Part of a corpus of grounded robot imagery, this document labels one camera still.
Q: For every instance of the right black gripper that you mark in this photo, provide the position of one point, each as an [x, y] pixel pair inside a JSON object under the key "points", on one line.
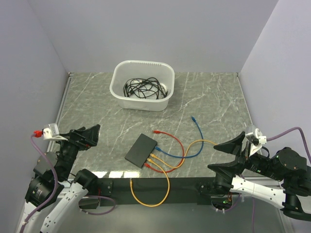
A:
{"points": [[226, 169]]}

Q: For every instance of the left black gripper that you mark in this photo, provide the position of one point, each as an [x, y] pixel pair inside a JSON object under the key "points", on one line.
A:
{"points": [[89, 137]]}

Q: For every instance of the black network switch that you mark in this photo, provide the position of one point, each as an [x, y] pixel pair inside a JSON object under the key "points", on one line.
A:
{"points": [[141, 150]]}

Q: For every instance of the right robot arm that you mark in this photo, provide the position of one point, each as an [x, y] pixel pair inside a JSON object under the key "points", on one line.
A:
{"points": [[286, 166]]}

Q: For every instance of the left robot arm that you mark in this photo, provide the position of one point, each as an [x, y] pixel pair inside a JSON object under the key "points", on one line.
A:
{"points": [[40, 214]]}

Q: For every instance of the white plastic tub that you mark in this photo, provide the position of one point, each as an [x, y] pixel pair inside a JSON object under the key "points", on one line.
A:
{"points": [[142, 85]]}

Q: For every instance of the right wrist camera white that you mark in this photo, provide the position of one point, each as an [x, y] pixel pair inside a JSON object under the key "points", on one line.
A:
{"points": [[255, 138]]}

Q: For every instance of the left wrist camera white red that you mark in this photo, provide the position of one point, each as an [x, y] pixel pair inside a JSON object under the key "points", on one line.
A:
{"points": [[50, 132]]}

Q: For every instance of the aluminium rail frame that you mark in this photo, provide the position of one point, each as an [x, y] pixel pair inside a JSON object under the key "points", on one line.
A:
{"points": [[88, 95]]}

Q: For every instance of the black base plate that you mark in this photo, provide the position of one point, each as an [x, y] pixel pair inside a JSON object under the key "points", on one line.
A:
{"points": [[153, 190]]}

